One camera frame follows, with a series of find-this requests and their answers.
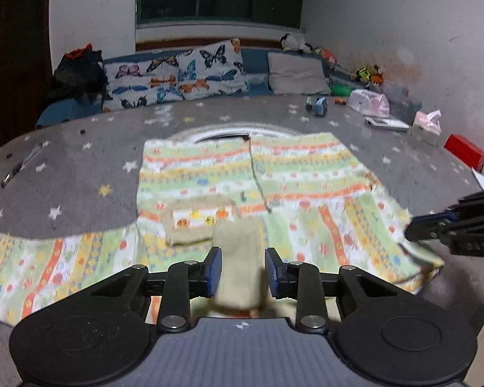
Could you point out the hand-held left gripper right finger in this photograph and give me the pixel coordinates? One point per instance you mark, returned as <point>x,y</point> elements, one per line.
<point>272,275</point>

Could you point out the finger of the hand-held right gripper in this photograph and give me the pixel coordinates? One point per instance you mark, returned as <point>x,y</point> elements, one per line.
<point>479,196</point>
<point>427,229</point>

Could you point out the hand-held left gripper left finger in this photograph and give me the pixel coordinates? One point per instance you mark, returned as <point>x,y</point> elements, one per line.
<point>213,275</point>

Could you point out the striped patterned knit cardigan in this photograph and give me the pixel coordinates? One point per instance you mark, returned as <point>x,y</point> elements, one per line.
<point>306,193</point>

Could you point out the pile of dark clothes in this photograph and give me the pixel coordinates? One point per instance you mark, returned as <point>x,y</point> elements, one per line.
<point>78,74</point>

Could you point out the red box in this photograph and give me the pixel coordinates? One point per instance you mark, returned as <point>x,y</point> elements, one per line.
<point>466,152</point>

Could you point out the pink tissue box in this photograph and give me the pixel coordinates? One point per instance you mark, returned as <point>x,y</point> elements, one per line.
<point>426,127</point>

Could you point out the white flat device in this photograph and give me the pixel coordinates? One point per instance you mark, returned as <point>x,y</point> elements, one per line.
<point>387,123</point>

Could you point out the clear plastic box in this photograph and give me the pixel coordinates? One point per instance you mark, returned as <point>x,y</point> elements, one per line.
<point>403,100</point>

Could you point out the green plastic toy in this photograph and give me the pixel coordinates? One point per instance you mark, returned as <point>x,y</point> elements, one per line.
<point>341,90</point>

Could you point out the blue toy car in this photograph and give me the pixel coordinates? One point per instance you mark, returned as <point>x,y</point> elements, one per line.
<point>318,105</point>

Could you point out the yellow and green toy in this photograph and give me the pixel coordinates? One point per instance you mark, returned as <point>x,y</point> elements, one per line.
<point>366,73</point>

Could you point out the colourful plush toy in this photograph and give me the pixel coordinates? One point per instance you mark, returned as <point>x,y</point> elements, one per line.
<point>326,54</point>

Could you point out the grey pillow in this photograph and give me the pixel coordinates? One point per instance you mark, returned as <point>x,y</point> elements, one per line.
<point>296,73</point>

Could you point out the butterfly-print pillow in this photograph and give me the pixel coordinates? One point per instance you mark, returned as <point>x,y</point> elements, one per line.
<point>139,84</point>
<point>209,68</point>

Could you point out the silver pen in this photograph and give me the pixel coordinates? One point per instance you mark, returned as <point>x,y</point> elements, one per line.
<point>22,165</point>

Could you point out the black and white plush toy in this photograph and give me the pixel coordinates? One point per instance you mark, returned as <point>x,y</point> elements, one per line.
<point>292,42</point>

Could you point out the dark wooden door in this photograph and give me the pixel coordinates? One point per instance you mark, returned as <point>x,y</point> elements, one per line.
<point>14,48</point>

